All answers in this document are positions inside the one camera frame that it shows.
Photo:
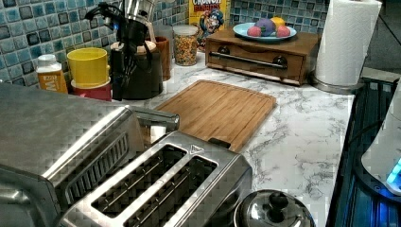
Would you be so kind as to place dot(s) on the Cap'n Crunch cereal box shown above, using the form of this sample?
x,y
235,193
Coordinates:
x,y
209,16

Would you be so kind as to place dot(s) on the white paper towel roll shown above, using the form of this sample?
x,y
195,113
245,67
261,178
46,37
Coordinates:
x,y
348,30

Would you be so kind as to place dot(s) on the yellow cup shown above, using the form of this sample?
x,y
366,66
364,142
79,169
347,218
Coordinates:
x,y
88,66

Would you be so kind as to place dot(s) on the right pink toy fruit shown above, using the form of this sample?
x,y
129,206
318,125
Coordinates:
x,y
282,31

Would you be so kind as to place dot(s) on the pink toy fruit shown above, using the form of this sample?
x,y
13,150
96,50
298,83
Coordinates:
x,y
282,31
254,31

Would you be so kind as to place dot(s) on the red cup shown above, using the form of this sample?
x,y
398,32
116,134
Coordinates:
x,y
101,92

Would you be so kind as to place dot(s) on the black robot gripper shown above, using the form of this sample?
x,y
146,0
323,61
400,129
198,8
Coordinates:
x,y
130,35

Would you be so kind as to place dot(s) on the silver two-slot toaster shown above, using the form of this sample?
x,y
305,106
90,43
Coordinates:
x,y
181,181

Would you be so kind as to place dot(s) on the bamboo cutting board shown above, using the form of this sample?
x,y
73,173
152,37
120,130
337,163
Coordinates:
x,y
210,109

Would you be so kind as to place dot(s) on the purple toy fruit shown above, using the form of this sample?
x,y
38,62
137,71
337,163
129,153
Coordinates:
x,y
267,26

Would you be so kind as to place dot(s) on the light blue plate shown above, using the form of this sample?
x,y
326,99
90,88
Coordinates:
x,y
241,30

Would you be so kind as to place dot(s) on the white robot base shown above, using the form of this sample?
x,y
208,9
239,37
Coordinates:
x,y
382,158

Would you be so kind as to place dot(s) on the wooden toy oven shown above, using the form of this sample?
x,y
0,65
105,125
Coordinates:
x,y
288,61

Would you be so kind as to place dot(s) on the brown ceramic cup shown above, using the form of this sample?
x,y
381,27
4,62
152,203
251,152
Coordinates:
x,y
162,44

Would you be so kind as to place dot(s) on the dark round pot lid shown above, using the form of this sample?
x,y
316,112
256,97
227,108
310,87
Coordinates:
x,y
272,208

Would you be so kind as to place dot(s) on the black canister wooden lid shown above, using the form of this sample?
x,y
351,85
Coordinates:
x,y
146,81

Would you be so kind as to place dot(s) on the silver toaster oven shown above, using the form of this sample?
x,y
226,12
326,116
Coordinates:
x,y
57,148

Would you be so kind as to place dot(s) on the left pink toy fruit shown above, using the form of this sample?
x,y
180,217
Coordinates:
x,y
254,31

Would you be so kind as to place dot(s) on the glass jar of cereal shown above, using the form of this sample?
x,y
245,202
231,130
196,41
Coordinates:
x,y
185,44

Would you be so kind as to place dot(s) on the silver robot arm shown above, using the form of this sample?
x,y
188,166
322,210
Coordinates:
x,y
137,10

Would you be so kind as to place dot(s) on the steel paper towel base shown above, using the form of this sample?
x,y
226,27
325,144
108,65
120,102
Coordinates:
x,y
335,89

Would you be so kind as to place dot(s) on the orange seasoning bottle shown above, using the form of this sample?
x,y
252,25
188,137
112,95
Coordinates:
x,y
50,74

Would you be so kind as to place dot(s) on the yellow toy fruit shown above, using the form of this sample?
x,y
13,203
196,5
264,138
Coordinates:
x,y
278,21

